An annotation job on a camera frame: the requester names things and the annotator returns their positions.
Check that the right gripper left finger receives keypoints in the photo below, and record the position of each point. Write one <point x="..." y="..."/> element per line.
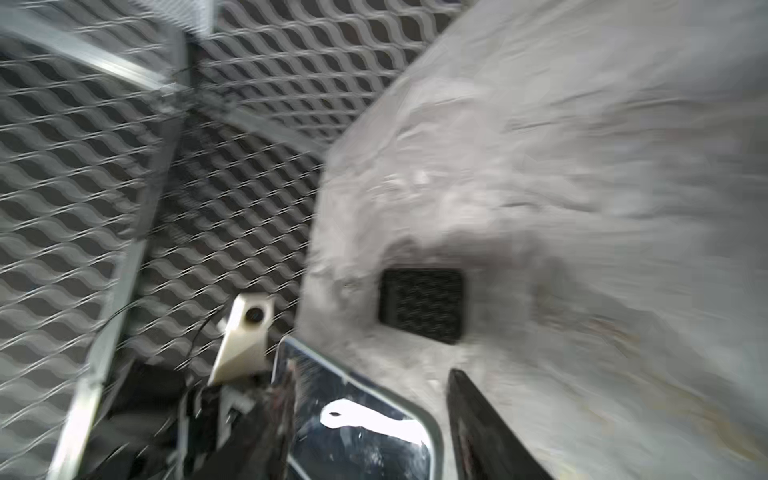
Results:
<point x="259" y="446"/>

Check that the black phone case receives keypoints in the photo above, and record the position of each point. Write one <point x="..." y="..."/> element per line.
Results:
<point x="427" y="302"/>

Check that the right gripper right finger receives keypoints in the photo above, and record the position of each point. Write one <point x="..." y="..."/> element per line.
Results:
<point x="484" y="446"/>

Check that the light green phone case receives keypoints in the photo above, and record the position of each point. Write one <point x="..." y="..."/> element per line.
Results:
<point x="420" y="408"/>

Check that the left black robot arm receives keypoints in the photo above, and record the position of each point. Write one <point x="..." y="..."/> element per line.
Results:
<point x="159" y="423"/>

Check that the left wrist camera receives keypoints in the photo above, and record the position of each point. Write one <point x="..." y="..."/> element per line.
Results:
<point x="243" y="350"/>

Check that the black smartphone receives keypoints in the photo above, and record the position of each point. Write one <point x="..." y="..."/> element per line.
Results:
<point x="354" y="426"/>

